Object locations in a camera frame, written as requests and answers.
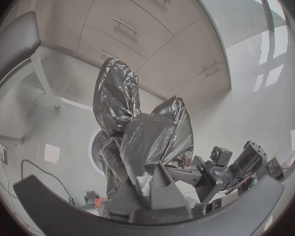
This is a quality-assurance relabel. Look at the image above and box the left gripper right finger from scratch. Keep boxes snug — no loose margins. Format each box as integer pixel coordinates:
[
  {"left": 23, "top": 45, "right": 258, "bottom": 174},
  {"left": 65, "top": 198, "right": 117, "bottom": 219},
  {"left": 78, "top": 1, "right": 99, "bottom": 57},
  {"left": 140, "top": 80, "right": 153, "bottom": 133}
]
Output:
[{"left": 129, "top": 160, "right": 192, "bottom": 224}]

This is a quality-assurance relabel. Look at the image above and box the window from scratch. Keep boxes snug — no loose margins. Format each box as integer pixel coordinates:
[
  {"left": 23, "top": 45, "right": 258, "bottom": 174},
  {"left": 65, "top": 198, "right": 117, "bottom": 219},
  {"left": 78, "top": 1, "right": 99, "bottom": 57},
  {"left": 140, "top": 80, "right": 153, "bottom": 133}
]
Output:
[{"left": 193, "top": 0, "right": 290, "bottom": 32}]

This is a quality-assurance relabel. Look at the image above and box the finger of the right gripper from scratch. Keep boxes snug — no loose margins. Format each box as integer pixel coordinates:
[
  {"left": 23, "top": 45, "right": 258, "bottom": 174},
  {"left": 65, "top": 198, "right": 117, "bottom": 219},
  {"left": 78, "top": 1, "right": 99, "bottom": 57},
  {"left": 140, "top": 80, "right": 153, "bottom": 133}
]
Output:
[{"left": 165, "top": 166, "right": 202, "bottom": 187}]

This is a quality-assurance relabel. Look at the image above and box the white trash bin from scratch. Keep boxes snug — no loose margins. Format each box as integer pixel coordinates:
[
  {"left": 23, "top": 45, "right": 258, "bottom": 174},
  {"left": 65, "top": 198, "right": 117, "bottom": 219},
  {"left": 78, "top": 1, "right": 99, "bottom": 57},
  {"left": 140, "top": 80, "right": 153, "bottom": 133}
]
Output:
[{"left": 88, "top": 129, "right": 107, "bottom": 177}]

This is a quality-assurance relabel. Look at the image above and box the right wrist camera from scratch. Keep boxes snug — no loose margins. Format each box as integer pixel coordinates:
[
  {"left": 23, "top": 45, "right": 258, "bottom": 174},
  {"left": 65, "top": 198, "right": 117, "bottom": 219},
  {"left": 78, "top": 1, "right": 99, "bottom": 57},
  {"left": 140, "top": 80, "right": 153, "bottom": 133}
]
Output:
[{"left": 210, "top": 146, "right": 233, "bottom": 167}]

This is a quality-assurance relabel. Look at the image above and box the black cable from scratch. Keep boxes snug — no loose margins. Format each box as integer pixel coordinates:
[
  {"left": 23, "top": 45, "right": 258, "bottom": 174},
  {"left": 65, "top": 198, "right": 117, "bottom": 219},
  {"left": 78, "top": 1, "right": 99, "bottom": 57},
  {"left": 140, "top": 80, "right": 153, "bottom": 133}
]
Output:
[{"left": 21, "top": 159, "right": 76, "bottom": 204}]

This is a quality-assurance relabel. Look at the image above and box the black plastic bag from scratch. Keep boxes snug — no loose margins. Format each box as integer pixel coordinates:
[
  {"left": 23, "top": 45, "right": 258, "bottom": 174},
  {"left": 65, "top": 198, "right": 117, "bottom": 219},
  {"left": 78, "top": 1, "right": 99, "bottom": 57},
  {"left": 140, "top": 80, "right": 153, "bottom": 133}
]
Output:
[{"left": 92, "top": 58, "right": 195, "bottom": 218}]

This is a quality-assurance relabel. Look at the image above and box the grey padded white chair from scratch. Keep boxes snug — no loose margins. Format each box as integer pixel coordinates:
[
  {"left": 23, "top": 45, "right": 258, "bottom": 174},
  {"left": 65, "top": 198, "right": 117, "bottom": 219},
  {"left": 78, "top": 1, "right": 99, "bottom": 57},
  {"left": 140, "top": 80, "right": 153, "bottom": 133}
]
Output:
[{"left": 0, "top": 11, "right": 62, "bottom": 144}]

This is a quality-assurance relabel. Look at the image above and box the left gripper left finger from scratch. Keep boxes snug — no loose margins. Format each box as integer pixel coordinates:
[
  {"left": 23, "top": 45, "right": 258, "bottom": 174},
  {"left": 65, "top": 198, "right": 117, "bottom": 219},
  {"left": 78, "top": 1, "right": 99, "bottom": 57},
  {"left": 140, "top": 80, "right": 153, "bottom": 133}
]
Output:
[{"left": 106, "top": 180, "right": 145, "bottom": 219}]

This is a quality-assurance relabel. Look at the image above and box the beige cabinet with drawers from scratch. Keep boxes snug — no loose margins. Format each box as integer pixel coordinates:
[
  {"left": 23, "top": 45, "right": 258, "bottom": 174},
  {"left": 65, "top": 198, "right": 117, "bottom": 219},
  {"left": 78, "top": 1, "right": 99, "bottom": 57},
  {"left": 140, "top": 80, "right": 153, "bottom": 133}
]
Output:
[{"left": 34, "top": 0, "right": 233, "bottom": 100}]

